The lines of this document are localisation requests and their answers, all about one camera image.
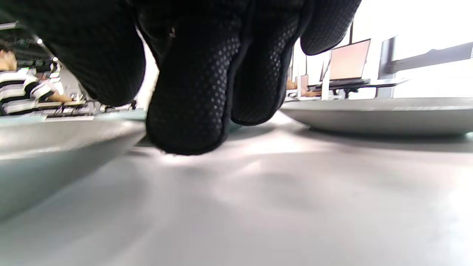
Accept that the person's right hand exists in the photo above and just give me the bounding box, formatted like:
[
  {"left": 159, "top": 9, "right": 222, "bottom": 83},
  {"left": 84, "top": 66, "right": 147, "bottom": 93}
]
[{"left": 0, "top": 0, "right": 363, "bottom": 156}]

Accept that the teal plate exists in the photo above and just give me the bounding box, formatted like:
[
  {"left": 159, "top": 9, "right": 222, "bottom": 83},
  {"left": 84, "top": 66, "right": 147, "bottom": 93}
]
[{"left": 0, "top": 110, "right": 146, "bottom": 222}]

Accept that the grey plate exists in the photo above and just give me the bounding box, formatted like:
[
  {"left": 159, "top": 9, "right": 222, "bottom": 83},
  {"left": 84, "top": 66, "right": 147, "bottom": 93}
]
[{"left": 280, "top": 97, "right": 473, "bottom": 137}]

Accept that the open laptop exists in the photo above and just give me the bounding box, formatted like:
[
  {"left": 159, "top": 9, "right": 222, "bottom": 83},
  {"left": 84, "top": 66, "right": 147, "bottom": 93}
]
[{"left": 309, "top": 39, "right": 372, "bottom": 91}]

